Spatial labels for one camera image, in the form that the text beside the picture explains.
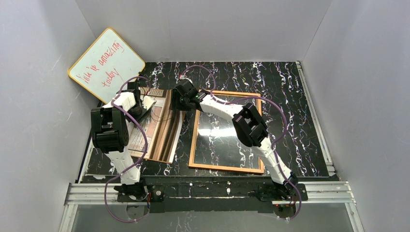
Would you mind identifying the printed photo of plant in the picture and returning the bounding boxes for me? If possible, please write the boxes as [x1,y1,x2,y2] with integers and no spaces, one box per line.
[139,87,185,164]

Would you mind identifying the transparent acrylic sheet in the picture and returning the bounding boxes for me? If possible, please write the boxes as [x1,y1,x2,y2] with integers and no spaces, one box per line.
[193,94,261,170]

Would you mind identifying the orange wooden picture frame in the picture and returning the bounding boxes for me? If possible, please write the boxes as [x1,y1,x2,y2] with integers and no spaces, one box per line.
[188,90,265,175]

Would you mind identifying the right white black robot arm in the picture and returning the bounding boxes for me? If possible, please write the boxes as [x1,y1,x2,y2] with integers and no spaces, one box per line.
[171,79,298,194]

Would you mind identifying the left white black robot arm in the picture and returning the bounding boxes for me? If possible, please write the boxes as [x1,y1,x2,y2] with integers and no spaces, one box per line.
[90,82,154,185]

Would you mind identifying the whiteboard with red writing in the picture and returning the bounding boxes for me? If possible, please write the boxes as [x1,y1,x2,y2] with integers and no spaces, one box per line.
[68,28,146,103]

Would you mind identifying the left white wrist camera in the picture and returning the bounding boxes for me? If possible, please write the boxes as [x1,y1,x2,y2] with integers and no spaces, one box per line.
[142,95,157,111]

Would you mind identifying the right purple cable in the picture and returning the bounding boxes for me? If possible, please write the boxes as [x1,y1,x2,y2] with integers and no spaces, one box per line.
[181,65,302,221]

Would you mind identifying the purple cable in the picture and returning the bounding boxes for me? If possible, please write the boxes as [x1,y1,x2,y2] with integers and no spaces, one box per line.
[104,75,152,223]
[181,65,302,221]

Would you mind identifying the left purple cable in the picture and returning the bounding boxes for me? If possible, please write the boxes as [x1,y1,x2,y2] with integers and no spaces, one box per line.
[104,75,152,223]

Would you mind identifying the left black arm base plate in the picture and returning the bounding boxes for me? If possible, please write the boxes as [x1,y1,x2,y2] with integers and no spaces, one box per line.
[114,183,165,203]

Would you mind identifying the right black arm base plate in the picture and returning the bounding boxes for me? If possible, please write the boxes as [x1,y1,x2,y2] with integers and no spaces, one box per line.
[256,182,309,203]

